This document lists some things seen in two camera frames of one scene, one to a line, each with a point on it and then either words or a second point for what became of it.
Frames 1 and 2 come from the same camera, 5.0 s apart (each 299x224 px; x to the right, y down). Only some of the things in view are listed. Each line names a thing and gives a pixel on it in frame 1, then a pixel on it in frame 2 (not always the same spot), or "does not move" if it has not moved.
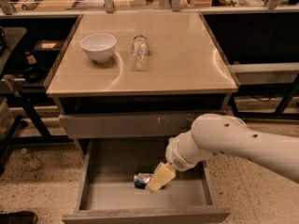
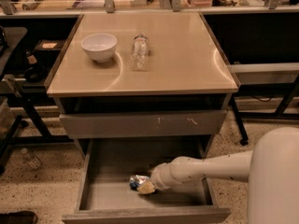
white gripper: (173, 157) -> (158, 176)
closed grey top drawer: (124, 126) does not move
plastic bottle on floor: (33, 161) does not move
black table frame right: (264, 90) does not move
